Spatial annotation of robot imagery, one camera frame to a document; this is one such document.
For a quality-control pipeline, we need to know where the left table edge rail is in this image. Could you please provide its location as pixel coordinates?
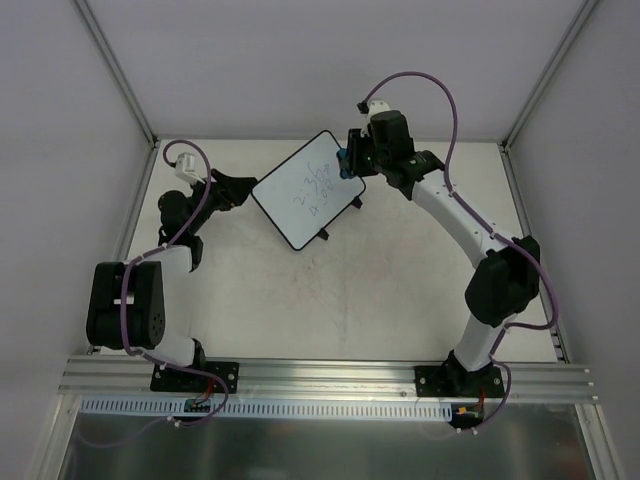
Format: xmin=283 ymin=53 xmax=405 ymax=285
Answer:
xmin=86 ymin=138 xmax=160 ymax=350

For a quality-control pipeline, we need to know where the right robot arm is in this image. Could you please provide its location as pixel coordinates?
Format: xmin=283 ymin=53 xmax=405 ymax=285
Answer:
xmin=337 ymin=101 xmax=540 ymax=396

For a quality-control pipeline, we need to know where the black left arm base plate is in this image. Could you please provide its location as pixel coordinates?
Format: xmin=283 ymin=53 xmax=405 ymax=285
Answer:
xmin=150 ymin=360 xmax=240 ymax=394

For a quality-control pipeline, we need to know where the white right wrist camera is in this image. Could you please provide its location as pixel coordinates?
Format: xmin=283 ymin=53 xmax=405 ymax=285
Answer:
xmin=357 ymin=99 xmax=391 ymax=122

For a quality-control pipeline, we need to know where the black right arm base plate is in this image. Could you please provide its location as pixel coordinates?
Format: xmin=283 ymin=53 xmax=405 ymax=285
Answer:
xmin=413 ymin=364 xmax=505 ymax=399

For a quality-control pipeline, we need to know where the table edge rail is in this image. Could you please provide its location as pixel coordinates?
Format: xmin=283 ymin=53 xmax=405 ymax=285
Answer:
xmin=499 ymin=142 xmax=571 ymax=364
xmin=86 ymin=138 xmax=160 ymax=350

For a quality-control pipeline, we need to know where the right table edge rail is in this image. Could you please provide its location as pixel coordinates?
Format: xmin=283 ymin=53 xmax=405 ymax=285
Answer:
xmin=499 ymin=142 xmax=571 ymax=364

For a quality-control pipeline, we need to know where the white whiteboard with black frame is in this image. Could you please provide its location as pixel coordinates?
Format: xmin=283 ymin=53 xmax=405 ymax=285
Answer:
xmin=251 ymin=130 xmax=366 ymax=251

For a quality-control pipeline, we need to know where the left aluminium frame post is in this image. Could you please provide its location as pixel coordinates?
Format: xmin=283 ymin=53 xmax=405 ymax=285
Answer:
xmin=71 ymin=0 xmax=157 ymax=146

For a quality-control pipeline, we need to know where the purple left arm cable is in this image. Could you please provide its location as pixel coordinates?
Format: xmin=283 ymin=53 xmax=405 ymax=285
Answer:
xmin=74 ymin=139 xmax=231 ymax=449

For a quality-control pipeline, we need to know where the blue whiteboard eraser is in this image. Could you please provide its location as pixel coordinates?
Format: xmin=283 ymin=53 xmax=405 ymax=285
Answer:
xmin=336 ymin=148 xmax=352 ymax=179

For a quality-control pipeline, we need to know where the aluminium frame post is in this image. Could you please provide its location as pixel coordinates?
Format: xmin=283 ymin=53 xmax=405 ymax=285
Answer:
xmin=71 ymin=0 xmax=157 ymax=146
xmin=500 ymin=0 xmax=601 ymax=152

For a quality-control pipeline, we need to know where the right aluminium frame post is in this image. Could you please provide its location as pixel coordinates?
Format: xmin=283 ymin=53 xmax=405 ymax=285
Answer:
xmin=500 ymin=0 xmax=601 ymax=152

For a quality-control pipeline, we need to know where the white slotted cable duct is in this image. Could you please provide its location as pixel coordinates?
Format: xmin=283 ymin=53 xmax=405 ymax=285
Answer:
xmin=79 ymin=396 xmax=453 ymax=422

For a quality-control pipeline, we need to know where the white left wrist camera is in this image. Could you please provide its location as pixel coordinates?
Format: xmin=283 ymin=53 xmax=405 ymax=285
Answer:
xmin=174 ymin=152 xmax=205 ymax=186

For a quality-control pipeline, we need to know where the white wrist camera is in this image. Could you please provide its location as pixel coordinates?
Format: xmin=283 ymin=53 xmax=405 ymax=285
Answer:
xmin=174 ymin=152 xmax=205 ymax=186
xmin=357 ymin=99 xmax=391 ymax=122

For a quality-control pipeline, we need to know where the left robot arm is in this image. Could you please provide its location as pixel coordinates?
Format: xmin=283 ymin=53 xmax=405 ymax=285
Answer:
xmin=86 ymin=169 xmax=258 ymax=390

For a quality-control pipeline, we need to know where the aluminium mounting rail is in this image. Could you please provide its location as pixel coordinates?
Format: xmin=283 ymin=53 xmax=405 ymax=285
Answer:
xmin=57 ymin=355 xmax=600 ymax=404

